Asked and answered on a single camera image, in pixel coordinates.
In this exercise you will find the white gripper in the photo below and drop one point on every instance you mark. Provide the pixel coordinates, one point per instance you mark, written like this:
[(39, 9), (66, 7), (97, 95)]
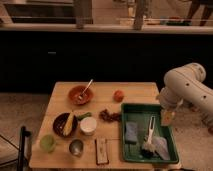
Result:
[(167, 116)]

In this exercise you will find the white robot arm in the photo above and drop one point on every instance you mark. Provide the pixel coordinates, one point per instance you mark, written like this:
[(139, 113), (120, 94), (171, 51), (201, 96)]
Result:
[(185, 84)]

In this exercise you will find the white paper cup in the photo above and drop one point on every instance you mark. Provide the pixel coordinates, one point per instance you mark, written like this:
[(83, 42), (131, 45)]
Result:
[(88, 125)]

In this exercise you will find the small metal cup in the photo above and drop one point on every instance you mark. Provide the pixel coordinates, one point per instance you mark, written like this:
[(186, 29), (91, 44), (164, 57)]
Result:
[(76, 147)]

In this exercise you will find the green plastic cup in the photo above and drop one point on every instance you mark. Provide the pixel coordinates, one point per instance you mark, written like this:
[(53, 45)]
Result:
[(47, 143)]

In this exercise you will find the grey cloth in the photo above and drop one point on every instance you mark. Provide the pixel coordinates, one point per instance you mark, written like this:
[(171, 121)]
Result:
[(161, 147)]

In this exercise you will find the green plastic tray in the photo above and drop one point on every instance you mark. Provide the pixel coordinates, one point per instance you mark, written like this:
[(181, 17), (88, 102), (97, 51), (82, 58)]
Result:
[(141, 113)]

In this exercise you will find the blue sponge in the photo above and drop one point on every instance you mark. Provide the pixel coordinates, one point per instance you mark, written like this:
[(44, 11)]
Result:
[(131, 132)]

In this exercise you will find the white dish brush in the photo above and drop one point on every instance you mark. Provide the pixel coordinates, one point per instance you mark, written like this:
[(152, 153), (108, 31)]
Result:
[(148, 148)]

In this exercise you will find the dark red grapes bunch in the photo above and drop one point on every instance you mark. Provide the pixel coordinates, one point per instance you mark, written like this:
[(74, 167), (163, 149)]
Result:
[(109, 117)]

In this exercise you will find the brown rectangular block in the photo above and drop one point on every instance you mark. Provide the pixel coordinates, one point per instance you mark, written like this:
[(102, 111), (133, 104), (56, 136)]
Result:
[(101, 151)]

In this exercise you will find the green cucumber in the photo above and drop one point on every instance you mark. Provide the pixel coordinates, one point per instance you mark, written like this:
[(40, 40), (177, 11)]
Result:
[(80, 117)]

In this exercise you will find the metal spoon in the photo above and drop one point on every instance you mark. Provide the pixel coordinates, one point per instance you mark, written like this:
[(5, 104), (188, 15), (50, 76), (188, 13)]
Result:
[(85, 89)]

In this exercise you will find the yellow corn cob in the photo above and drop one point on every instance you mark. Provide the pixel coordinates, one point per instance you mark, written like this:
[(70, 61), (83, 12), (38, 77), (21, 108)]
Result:
[(68, 126)]

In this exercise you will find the dark brown bowl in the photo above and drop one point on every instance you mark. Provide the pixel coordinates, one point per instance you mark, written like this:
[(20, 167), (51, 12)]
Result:
[(59, 123)]

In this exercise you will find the black chair frame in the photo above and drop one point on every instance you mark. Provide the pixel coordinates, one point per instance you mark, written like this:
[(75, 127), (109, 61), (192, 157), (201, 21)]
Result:
[(24, 148)]

